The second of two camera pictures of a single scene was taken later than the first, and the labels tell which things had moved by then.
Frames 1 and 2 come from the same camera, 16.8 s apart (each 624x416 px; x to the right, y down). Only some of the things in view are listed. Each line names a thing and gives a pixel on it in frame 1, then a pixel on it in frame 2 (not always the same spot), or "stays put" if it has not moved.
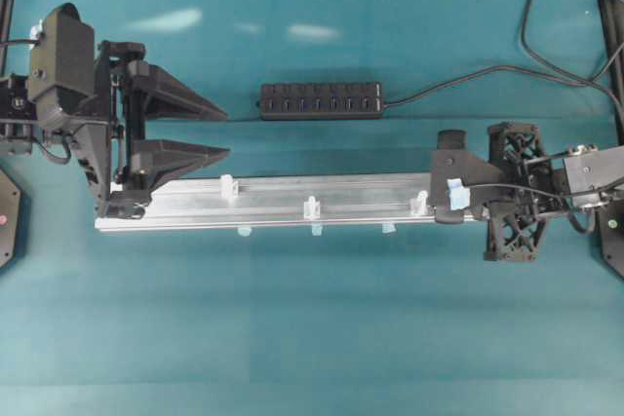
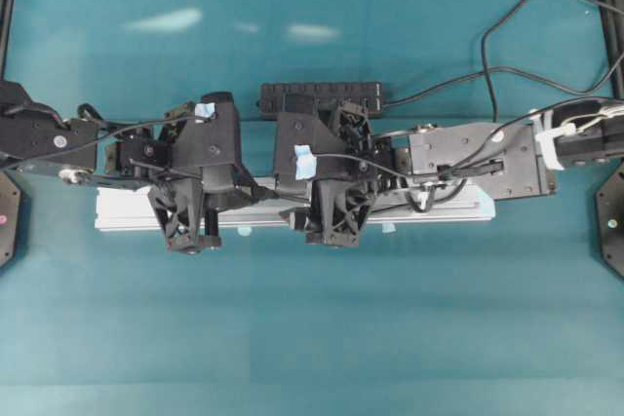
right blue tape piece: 388,228 stays put
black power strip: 320,99 stays put
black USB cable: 540,59 → 482,58
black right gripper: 534,186 → 340,163
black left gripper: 129,164 → 202,178
